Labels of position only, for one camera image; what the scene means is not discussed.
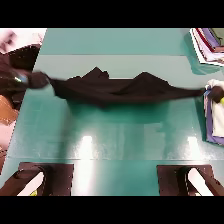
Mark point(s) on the black garment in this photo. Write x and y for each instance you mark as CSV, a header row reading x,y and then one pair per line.
x,y
110,89

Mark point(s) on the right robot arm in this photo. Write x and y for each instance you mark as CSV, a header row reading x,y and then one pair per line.
x,y
199,181

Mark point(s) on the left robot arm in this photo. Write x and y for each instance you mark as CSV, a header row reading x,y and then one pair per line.
x,y
30,80

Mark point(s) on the purple garment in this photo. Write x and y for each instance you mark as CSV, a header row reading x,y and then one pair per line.
x,y
209,126

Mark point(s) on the brown garment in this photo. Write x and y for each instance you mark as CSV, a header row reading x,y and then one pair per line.
x,y
6,111

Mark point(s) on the white garment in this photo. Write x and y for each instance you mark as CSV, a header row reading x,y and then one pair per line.
x,y
202,50

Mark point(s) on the red garment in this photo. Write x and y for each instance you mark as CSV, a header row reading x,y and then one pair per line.
x,y
202,36

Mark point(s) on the lilac garment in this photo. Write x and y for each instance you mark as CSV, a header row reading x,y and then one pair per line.
x,y
210,36

